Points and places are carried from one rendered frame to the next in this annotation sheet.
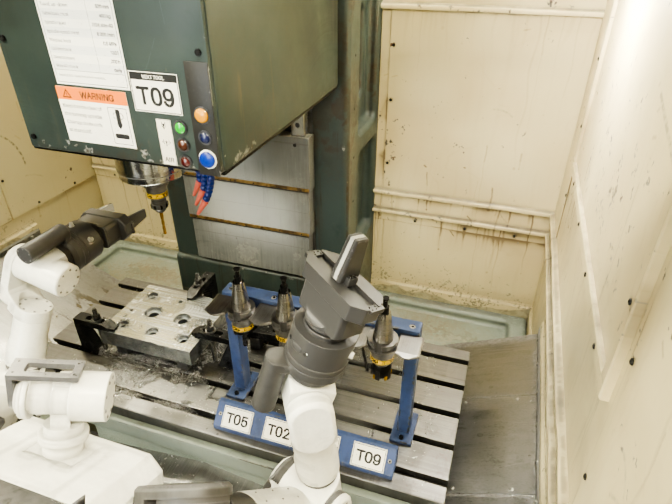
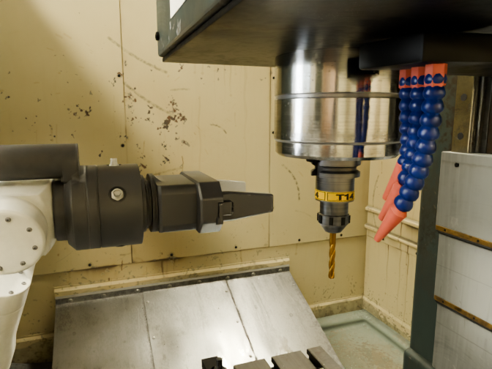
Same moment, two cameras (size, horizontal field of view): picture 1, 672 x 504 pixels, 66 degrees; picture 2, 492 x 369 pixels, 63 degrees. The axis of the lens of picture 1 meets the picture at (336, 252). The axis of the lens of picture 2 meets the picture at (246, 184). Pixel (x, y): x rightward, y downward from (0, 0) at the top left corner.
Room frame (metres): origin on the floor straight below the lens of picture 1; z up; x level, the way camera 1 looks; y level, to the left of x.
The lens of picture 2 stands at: (0.75, 0.11, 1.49)
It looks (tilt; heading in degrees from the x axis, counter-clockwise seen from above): 10 degrees down; 51
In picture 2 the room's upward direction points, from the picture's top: straight up
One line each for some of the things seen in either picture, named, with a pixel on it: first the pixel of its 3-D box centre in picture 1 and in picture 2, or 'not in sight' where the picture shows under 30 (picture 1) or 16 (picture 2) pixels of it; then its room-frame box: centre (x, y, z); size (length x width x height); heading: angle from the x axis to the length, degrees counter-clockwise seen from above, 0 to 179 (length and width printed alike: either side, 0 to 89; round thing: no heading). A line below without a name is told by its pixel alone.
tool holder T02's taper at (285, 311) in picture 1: (285, 303); not in sight; (0.90, 0.11, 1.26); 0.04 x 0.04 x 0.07
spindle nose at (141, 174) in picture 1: (148, 149); (337, 107); (1.17, 0.44, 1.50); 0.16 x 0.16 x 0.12
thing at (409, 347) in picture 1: (408, 347); not in sight; (0.81, -0.15, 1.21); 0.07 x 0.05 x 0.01; 161
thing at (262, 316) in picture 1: (263, 315); not in sight; (0.91, 0.16, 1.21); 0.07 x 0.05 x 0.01; 161
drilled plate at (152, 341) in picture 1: (168, 322); not in sight; (1.19, 0.49, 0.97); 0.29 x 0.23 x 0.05; 71
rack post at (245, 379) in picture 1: (238, 344); not in sight; (1.00, 0.25, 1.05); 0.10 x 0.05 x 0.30; 161
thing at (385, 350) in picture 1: (383, 341); not in sight; (0.83, -0.10, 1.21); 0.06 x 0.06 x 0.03
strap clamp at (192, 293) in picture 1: (201, 291); not in sight; (1.33, 0.42, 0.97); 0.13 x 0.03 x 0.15; 161
